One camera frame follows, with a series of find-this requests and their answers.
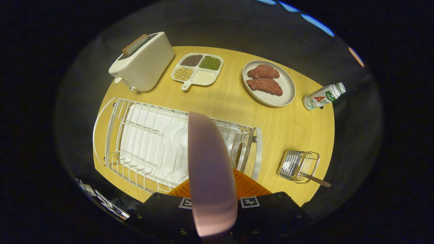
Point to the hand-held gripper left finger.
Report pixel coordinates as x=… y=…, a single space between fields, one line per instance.
x=162 y=217

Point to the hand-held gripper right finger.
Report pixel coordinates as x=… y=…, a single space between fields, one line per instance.
x=271 y=217

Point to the pink plate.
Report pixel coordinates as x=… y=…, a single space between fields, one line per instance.
x=210 y=176

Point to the beige round plate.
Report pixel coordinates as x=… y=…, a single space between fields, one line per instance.
x=286 y=88

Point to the white divided dish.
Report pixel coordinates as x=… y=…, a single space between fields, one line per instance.
x=195 y=66

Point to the shiny dark object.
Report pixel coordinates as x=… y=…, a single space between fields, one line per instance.
x=110 y=205

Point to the white drip tray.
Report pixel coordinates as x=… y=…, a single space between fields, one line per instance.
x=159 y=142

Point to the white green drink bottle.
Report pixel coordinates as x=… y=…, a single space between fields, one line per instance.
x=320 y=98

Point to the red meat slice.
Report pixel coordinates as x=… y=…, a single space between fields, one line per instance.
x=263 y=72
x=266 y=86

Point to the yellow soybeans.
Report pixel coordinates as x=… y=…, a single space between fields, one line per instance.
x=183 y=74

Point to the white rice grains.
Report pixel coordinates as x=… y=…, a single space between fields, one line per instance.
x=204 y=77

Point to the white toaster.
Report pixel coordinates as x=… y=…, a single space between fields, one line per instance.
x=145 y=64

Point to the dark seeds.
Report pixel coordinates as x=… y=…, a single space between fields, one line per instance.
x=191 y=60

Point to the green mung beans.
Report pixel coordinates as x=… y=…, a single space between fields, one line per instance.
x=210 y=63

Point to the brown toast slice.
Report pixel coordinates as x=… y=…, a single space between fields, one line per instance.
x=135 y=44

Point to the black backdrop cloth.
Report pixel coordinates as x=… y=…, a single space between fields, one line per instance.
x=271 y=34

